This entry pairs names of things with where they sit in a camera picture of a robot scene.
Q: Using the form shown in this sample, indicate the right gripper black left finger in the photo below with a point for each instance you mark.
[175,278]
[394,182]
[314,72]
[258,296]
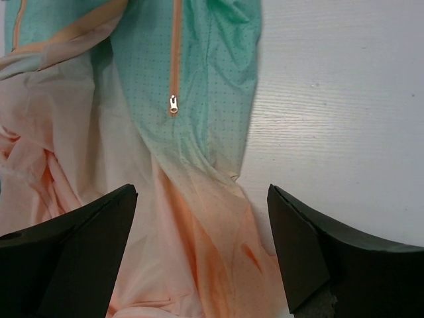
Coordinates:
[67,266]

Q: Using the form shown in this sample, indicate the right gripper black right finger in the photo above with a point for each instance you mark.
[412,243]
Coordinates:
[330,268]

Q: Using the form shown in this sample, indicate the orange and teal jacket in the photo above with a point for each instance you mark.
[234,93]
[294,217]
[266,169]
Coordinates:
[157,94]

